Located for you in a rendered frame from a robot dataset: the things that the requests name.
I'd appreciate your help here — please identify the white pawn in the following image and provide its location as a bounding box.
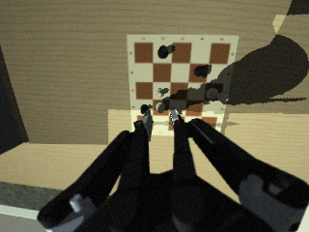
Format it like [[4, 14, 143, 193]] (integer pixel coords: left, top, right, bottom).
[[155, 88, 164, 97]]

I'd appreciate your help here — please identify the chessboard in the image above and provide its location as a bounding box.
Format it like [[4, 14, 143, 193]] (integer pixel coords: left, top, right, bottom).
[[126, 35, 239, 135]]

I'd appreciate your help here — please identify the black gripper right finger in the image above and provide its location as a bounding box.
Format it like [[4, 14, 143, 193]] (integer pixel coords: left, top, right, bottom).
[[169, 105, 309, 232]]

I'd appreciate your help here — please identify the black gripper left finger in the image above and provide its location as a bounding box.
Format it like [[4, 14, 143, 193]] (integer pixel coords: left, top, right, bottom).
[[37, 109, 153, 232]]

